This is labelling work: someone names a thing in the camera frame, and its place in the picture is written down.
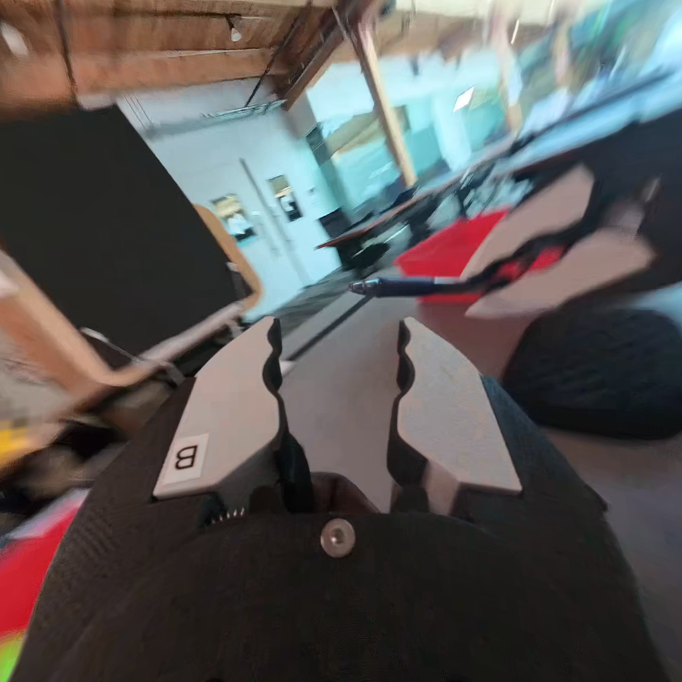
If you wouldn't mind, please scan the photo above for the white door with window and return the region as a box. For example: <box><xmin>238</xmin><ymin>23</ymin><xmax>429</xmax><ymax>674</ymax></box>
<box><xmin>160</xmin><ymin>155</ymin><xmax>278</xmax><ymax>299</ymax></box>
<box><xmin>242</xmin><ymin>152</ymin><xmax>342</xmax><ymax>291</ymax></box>

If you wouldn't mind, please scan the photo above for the wooden pillar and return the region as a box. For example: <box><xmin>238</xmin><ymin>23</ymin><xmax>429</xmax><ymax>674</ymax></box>
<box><xmin>354</xmin><ymin>21</ymin><xmax>417</xmax><ymax>186</ymax></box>

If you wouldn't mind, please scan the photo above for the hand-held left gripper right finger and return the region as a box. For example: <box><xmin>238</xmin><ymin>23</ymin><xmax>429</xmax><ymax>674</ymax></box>
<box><xmin>387</xmin><ymin>317</ymin><xmax>523</xmax><ymax>516</ymax></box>

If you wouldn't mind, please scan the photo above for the wooden book stand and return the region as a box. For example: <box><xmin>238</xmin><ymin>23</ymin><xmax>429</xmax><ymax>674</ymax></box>
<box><xmin>0</xmin><ymin>204</ymin><xmax>265</xmax><ymax>397</ymax></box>

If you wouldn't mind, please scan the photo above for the blue pen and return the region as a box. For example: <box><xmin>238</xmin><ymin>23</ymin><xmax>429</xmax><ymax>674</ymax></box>
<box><xmin>349</xmin><ymin>276</ymin><xmax>486</xmax><ymax>298</ymax></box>

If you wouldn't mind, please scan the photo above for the yellow plastic bin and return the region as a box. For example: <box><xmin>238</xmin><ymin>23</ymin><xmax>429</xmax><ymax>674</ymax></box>
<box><xmin>0</xmin><ymin>423</ymin><xmax>30</xmax><ymax>470</ymax></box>

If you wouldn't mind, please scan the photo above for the red plastic bin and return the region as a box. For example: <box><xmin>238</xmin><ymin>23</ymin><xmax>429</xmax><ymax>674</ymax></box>
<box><xmin>0</xmin><ymin>493</ymin><xmax>88</xmax><ymax>637</ymax></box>
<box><xmin>394</xmin><ymin>209</ymin><xmax>567</xmax><ymax>305</ymax></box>

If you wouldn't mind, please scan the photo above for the wooden office desk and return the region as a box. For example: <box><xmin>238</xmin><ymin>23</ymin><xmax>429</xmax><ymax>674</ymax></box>
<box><xmin>315</xmin><ymin>181</ymin><xmax>480</xmax><ymax>251</ymax></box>

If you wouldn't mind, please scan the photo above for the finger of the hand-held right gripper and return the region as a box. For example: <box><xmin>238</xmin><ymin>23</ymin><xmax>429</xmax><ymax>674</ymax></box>
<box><xmin>465</xmin><ymin>232</ymin><xmax>657</xmax><ymax>320</ymax></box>
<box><xmin>461</xmin><ymin>164</ymin><xmax>600</xmax><ymax>283</ymax></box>

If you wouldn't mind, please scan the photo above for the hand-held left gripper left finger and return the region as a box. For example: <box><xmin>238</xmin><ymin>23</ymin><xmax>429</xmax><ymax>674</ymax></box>
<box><xmin>153</xmin><ymin>315</ymin><xmax>285</xmax><ymax>515</ymax></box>

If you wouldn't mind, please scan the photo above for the black board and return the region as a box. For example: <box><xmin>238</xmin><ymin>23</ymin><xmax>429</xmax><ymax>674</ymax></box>
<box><xmin>0</xmin><ymin>105</ymin><xmax>255</xmax><ymax>357</ymax></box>

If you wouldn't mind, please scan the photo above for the black textured cushion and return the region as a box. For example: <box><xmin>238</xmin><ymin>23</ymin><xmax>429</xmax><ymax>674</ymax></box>
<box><xmin>503</xmin><ymin>308</ymin><xmax>682</xmax><ymax>441</ymax></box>

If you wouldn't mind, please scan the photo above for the black office chair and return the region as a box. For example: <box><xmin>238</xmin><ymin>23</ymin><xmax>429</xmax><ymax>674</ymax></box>
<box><xmin>320</xmin><ymin>210</ymin><xmax>392</xmax><ymax>270</ymax></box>

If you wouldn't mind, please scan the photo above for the green plastic bin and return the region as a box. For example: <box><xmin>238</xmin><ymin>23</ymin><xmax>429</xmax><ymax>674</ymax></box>
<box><xmin>0</xmin><ymin>630</ymin><xmax>26</xmax><ymax>682</ymax></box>

